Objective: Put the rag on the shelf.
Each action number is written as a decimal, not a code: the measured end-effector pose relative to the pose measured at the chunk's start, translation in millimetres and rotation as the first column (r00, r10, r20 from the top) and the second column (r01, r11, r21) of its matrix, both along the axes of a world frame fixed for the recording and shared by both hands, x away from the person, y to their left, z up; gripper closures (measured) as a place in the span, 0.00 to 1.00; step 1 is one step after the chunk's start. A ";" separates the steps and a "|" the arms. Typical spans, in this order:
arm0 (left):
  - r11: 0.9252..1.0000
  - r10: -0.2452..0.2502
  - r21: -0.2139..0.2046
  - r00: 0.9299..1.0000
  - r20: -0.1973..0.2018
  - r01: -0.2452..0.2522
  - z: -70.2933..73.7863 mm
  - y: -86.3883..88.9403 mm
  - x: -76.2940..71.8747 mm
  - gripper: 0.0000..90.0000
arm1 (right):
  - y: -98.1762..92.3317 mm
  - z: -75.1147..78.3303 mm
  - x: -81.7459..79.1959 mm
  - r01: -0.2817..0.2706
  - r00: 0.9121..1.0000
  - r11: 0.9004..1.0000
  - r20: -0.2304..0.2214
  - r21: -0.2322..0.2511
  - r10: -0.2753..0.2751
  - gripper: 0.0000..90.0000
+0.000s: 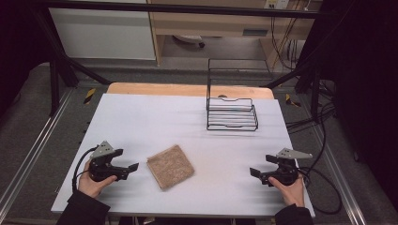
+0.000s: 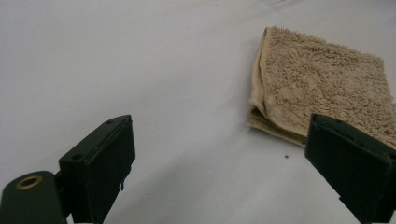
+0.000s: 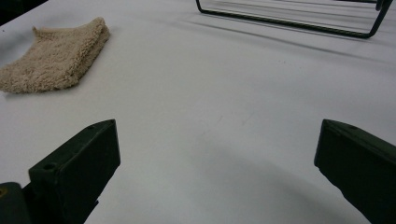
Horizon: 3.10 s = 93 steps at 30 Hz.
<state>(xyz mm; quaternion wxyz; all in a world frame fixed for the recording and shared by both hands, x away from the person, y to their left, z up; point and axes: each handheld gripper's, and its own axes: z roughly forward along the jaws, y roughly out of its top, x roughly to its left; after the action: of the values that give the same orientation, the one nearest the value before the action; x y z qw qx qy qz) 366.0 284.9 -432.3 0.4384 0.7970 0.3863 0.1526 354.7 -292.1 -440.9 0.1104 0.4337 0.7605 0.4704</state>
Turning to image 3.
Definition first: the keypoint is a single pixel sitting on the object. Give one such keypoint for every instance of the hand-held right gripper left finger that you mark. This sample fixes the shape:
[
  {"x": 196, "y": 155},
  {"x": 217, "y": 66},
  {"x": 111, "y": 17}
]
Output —
[{"x": 77, "y": 168}]

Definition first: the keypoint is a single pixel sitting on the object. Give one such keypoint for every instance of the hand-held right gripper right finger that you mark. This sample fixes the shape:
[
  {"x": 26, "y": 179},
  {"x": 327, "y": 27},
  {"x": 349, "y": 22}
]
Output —
[{"x": 361, "y": 168}]

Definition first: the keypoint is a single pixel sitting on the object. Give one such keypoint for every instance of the beige folded towel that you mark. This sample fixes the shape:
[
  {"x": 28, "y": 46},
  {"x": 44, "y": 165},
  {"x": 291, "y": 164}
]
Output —
[{"x": 56, "y": 59}]

